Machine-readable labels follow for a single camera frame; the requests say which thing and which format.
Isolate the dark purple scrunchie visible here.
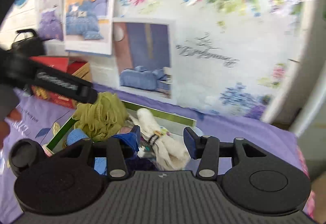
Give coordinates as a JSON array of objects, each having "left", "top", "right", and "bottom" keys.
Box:
[{"left": 124, "top": 153, "right": 157, "bottom": 173}]

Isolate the blue yarn bundle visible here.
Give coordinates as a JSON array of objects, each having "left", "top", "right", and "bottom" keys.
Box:
[{"left": 66, "top": 128, "right": 107, "bottom": 176}]

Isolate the white fluffy towel roll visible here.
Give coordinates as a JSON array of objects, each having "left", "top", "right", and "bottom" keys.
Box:
[{"left": 136, "top": 108, "right": 190, "bottom": 170}]

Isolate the olive mesh bath pouf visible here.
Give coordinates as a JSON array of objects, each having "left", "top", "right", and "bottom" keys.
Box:
[{"left": 72, "top": 92, "right": 128, "bottom": 142}]

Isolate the black portable speaker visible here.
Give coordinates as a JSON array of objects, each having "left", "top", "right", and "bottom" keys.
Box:
[{"left": 11, "top": 29, "right": 46, "bottom": 57}]

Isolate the green cardboard box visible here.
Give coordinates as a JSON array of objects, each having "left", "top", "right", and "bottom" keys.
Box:
[{"left": 46, "top": 100, "right": 196, "bottom": 153}]

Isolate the purple floral tablecloth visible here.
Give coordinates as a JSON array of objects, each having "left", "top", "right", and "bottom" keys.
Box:
[{"left": 1, "top": 85, "right": 306, "bottom": 223}]

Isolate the red cracker box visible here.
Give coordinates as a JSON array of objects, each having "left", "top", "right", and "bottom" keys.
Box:
[{"left": 30, "top": 56, "right": 92, "bottom": 109}]

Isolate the purple bedding poster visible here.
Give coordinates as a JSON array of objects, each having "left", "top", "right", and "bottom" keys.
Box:
[{"left": 35, "top": 0, "right": 64, "bottom": 42}]

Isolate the black lidded travel cup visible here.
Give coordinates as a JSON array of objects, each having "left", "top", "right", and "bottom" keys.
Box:
[{"left": 9, "top": 138, "right": 47, "bottom": 177}]

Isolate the dark blue bedding poster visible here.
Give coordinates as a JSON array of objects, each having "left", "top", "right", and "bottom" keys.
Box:
[{"left": 113, "top": 18, "right": 174, "bottom": 101}]

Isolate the floral white banner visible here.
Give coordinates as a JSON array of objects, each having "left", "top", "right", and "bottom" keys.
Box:
[{"left": 114, "top": 0, "right": 303, "bottom": 119}]

